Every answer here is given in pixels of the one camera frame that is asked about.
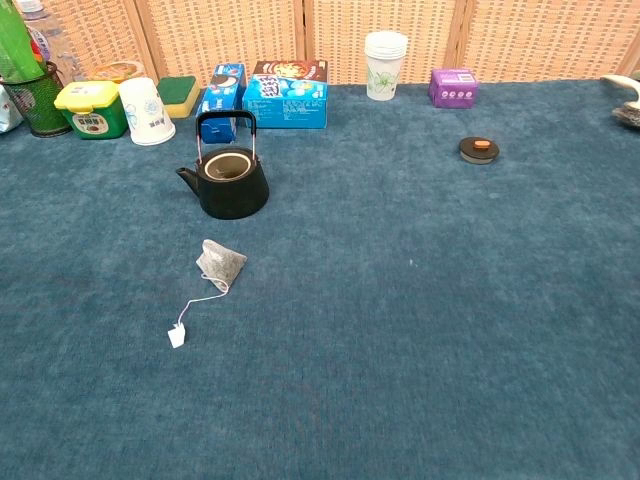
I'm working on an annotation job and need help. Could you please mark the pyramid tea bag with string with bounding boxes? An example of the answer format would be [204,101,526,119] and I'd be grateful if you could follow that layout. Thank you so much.
[167,238,248,350]

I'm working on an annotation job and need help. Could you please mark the black cast iron teapot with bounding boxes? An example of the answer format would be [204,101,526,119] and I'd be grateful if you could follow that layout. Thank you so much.
[175,110,271,221]

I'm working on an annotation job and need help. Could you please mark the black teapot lid orange knob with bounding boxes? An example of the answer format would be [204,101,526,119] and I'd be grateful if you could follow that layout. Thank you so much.
[458,136,500,166]

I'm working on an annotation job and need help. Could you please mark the blue table cloth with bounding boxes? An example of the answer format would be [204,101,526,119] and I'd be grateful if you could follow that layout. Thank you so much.
[0,78,640,480]

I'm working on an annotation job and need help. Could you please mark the large light blue snack box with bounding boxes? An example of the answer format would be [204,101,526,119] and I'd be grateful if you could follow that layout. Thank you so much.
[242,73,329,130]

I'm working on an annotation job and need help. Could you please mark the brown red snack box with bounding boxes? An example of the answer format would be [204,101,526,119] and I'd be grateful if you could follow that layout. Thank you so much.
[252,59,329,85]

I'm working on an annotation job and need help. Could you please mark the blue Oreo cookie box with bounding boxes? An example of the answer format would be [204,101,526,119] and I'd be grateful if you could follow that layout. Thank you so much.
[195,63,249,145]

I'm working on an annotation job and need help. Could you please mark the stacked white paper cups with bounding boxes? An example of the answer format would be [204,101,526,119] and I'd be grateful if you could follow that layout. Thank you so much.
[364,31,409,102]

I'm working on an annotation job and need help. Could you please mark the purple box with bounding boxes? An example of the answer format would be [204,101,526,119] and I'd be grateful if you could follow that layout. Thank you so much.
[428,68,480,110]

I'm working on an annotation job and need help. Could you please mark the green yellow sponge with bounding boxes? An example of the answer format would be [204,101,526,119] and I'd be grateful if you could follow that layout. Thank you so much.
[156,75,201,120]

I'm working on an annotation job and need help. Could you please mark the upside-down white paper cup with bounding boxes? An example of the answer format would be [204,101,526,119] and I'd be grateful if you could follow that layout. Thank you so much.
[118,76,177,147]

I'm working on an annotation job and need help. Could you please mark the wicker folding screen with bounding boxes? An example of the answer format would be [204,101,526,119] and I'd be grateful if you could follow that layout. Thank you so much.
[14,0,640,87]

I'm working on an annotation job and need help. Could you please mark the green tub with yellow lid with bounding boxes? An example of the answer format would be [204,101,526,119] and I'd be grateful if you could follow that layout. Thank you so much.
[53,80,129,141]

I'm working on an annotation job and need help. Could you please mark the orange instant noodle bowl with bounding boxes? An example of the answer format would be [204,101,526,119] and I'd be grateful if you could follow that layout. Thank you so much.
[87,60,146,85]

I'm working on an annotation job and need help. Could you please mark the black mesh pen holder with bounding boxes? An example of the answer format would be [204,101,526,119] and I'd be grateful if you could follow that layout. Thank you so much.
[0,60,73,139]

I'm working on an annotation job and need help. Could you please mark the clear plastic water bottle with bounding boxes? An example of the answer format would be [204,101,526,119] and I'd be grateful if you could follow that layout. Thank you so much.
[19,0,76,86]

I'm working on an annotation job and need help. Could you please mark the green package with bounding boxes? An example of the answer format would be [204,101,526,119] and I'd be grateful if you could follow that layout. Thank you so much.
[0,0,46,85]

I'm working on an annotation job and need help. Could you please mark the white handled brush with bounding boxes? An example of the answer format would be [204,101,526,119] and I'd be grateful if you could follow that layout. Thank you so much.
[599,73,640,129]

